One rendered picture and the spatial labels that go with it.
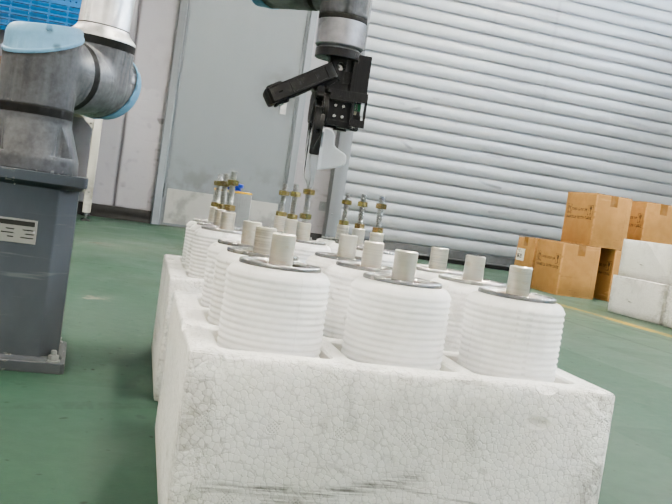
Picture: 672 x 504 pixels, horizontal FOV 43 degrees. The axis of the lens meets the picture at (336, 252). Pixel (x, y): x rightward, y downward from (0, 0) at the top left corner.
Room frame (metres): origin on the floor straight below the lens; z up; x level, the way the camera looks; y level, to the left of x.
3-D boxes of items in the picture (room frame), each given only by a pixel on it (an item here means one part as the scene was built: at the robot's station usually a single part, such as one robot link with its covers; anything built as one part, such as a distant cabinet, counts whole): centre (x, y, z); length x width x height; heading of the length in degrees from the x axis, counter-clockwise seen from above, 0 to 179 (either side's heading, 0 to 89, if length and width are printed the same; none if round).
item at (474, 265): (0.95, -0.15, 0.26); 0.02 x 0.02 x 0.03
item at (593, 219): (5.03, -1.48, 0.45); 0.30 x 0.24 x 0.30; 18
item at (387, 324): (0.81, -0.07, 0.16); 0.10 x 0.10 x 0.18
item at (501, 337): (0.84, -0.18, 0.16); 0.10 x 0.10 x 0.18
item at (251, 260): (0.78, 0.05, 0.25); 0.08 x 0.08 x 0.01
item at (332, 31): (1.33, 0.04, 0.57); 0.08 x 0.08 x 0.05
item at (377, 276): (0.81, -0.07, 0.25); 0.08 x 0.08 x 0.01
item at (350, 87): (1.33, 0.03, 0.49); 0.09 x 0.08 x 0.12; 98
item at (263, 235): (0.90, 0.08, 0.26); 0.02 x 0.02 x 0.03
